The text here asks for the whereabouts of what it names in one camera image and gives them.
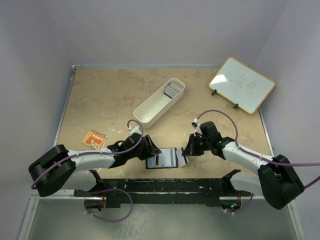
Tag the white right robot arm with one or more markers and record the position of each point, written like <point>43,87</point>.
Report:
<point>271,177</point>

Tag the orange spiral notepad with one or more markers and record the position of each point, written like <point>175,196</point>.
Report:
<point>94,140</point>

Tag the small whiteboard yellow frame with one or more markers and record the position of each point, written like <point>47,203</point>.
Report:
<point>241,85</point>

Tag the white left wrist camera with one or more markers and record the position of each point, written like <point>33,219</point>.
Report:
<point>135,130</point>

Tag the stack of cards in tray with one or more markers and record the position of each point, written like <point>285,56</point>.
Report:
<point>172,89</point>

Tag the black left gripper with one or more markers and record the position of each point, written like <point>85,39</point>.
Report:
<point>154,150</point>

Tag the white magnetic stripe card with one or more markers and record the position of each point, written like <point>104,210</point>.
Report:
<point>182,160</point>

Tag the white plastic card tray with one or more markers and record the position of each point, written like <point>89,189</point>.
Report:
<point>157,105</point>

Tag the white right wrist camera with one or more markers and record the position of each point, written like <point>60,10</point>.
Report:
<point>196,125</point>

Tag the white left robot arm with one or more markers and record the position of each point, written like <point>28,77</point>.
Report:
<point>52,170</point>

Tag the black leather card holder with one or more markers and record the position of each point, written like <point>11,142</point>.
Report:
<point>167,159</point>

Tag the aluminium frame rail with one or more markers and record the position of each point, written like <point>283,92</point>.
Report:
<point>33,203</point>

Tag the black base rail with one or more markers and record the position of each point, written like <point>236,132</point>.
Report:
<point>192,191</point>

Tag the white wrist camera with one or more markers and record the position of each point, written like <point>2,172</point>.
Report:
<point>196,125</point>
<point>135,130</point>

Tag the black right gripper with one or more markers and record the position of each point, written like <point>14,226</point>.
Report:
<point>191,150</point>

